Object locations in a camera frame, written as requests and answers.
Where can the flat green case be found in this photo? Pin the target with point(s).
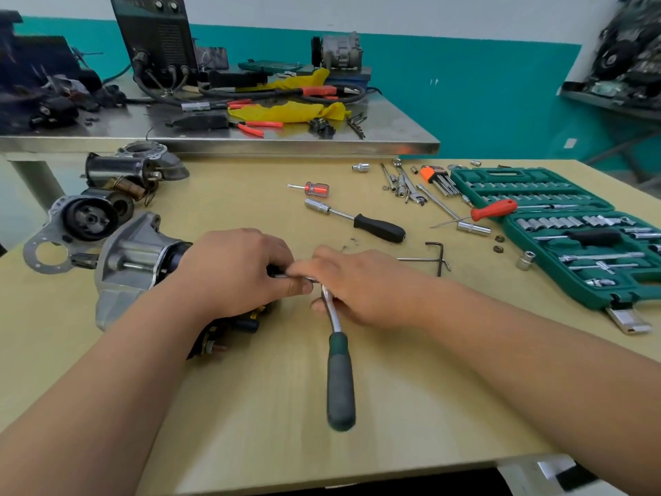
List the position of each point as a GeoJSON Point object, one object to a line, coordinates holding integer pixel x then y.
{"type": "Point", "coordinates": [268, 67]}

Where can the person's left thumb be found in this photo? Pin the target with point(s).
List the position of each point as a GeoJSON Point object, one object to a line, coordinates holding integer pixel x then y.
{"type": "Point", "coordinates": [292, 288]}

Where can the pile of dark engine parts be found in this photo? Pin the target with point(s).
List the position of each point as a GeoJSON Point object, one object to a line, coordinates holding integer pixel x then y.
{"type": "Point", "coordinates": [46, 82]}

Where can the person's left hand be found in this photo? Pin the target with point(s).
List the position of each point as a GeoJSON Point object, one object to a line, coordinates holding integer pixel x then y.
{"type": "Point", "coordinates": [227, 276]}

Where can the thin chrome rod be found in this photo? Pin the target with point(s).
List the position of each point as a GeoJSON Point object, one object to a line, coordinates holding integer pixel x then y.
{"type": "Point", "coordinates": [439, 202]}

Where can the row of chrome sockets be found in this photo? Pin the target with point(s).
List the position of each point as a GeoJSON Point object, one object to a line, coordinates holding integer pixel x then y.
{"type": "Point", "coordinates": [573, 222]}

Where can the person's right hand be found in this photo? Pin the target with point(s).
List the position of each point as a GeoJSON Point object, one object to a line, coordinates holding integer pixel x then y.
{"type": "Point", "coordinates": [377, 291]}

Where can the small chrome socket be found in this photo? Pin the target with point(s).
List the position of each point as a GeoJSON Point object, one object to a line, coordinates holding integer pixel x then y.
{"type": "Point", "coordinates": [525, 261]}
{"type": "Point", "coordinates": [361, 167]}

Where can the round metal motor end housing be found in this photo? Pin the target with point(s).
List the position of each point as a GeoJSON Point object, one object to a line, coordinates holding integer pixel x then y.
{"type": "Point", "coordinates": [88, 219]}

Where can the stainless steel work table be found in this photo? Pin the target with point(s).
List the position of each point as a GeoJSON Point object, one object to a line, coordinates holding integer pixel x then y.
{"type": "Point", "coordinates": [155, 134]}

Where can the orange hex key set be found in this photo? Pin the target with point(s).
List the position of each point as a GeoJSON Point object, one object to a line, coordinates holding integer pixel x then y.
{"type": "Point", "coordinates": [434, 176]}

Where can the cylindrical metal motor part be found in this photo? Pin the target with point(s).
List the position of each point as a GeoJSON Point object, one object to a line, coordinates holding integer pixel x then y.
{"type": "Point", "coordinates": [121, 170]}

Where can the white wall socket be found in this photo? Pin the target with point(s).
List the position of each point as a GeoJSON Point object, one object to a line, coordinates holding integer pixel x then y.
{"type": "Point", "coordinates": [570, 143]}

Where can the person's right thumb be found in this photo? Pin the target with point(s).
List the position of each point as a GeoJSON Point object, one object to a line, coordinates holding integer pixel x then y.
{"type": "Point", "coordinates": [321, 305]}

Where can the person's right forearm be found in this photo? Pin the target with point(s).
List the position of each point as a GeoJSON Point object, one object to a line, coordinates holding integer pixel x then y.
{"type": "Point", "coordinates": [542, 366]}

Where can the long chrome deep socket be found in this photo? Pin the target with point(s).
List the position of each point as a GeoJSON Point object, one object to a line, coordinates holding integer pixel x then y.
{"type": "Point", "coordinates": [473, 228]}

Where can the shelf of engine parts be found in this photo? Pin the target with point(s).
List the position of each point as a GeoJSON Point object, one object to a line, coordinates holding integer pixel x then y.
{"type": "Point", "coordinates": [619, 56]}

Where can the chrome combination wrench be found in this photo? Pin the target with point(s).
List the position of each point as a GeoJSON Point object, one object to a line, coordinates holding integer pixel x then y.
{"type": "Point", "coordinates": [408, 183]}

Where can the grey metal starter motor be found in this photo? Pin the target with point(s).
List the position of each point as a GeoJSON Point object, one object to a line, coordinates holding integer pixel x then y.
{"type": "Point", "coordinates": [134, 258]}

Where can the yellow cloth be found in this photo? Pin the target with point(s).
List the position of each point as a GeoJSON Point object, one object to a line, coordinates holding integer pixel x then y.
{"type": "Point", "coordinates": [289, 112]}

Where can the black hex key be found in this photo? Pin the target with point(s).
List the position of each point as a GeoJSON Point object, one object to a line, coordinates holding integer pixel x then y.
{"type": "Point", "coordinates": [439, 253]}

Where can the person's left forearm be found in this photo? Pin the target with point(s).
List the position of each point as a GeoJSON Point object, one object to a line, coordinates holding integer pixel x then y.
{"type": "Point", "coordinates": [93, 408]}

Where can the green plastic tool case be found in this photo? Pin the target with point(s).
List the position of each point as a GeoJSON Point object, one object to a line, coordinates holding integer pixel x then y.
{"type": "Point", "coordinates": [547, 191]}

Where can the small red stubby screwdriver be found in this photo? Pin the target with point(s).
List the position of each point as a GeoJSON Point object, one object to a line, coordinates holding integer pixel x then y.
{"type": "Point", "coordinates": [316, 188]}

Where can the grey metal compressor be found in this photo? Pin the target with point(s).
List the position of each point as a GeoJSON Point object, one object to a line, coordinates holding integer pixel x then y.
{"type": "Point", "coordinates": [341, 50]}

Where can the black welding machine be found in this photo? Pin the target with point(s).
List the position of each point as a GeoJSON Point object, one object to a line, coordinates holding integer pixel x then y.
{"type": "Point", "coordinates": [155, 36]}

